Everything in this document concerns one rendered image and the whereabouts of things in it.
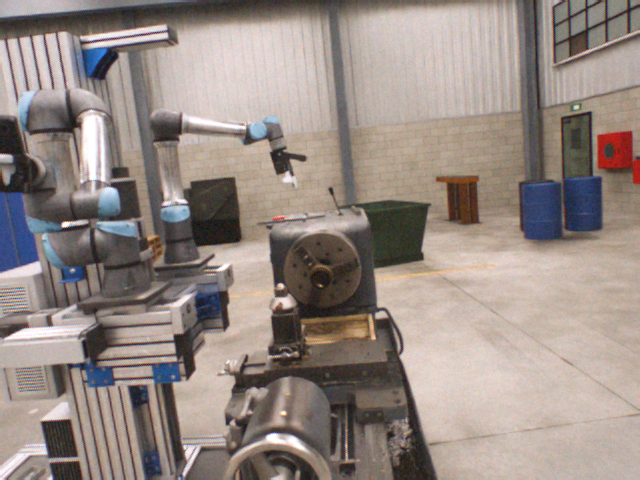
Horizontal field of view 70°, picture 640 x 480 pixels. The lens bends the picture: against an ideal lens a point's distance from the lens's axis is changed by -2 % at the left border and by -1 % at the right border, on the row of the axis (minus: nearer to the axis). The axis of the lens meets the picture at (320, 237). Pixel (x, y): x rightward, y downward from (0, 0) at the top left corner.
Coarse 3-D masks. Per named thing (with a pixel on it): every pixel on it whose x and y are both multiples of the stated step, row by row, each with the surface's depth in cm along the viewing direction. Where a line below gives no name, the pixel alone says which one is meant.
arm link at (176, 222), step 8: (168, 208) 194; (176, 208) 193; (184, 208) 193; (168, 216) 189; (176, 216) 190; (184, 216) 192; (168, 224) 190; (176, 224) 190; (184, 224) 192; (168, 232) 191; (176, 232) 190; (184, 232) 192; (192, 232) 197; (168, 240) 192
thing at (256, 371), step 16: (256, 352) 139; (320, 352) 132; (336, 352) 131; (352, 352) 130; (368, 352) 128; (384, 352) 127; (240, 368) 128; (256, 368) 127; (288, 368) 123; (304, 368) 123; (320, 368) 123; (336, 368) 123; (352, 368) 122; (368, 368) 122; (384, 368) 122; (256, 384) 125
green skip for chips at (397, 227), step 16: (368, 208) 754; (384, 208) 761; (400, 208) 629; (416, 208) 639; (384, 224) 632; (400, 224) 640; (416, 224) 648; (384, 240) 641; (400, 240) 648; (416, 240) 656; (384, 256) 649; (400, 256) 657; (416, 256) 671
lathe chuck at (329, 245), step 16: (304, 240) 185; (320, 240) 185; (336, 240) 184; (288, 256) 186; (320, 256) 186; (336, 256) 185; (352, 256) 185; (288, 272) 187; (304, 272) 187; (352, 272) 186; (288, 288) 189; (304, 288) 188; (336, 288) 187; (352, 288) 187; (320, 304) 189; (336, 304) 188
